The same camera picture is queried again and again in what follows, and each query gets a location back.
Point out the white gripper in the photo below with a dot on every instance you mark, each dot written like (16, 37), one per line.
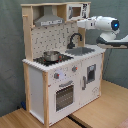
(88, 23)

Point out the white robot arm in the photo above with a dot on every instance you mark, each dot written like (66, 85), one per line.
(110, 29)

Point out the wooden toy kitchen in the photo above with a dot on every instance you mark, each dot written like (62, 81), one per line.
(40, 84)

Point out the toy microwave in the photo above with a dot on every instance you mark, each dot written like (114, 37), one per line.
(77, 11)

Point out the black toy faucet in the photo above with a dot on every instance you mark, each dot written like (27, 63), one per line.
(71, 44)

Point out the grey toy sink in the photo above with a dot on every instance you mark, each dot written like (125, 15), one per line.
(79, 51)

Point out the grey range hood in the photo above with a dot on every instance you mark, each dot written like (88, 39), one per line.
(48, 18)

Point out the black toy stovetop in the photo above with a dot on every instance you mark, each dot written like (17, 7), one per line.
(51, 61)

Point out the cabinet door with dispenser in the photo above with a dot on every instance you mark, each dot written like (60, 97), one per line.
(91, 71)

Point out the right red stove knob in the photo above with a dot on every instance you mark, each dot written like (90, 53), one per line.
(74, 69)

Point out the red stove knob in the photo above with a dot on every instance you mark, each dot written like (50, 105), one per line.
(56, 75)
(74, 69)

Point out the silver toy pot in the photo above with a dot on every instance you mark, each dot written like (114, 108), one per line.
(51, 55)

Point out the left red stove knob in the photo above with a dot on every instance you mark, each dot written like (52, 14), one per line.
(56, 75)

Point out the toy oven door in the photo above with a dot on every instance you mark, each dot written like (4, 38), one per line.
(65, 96)

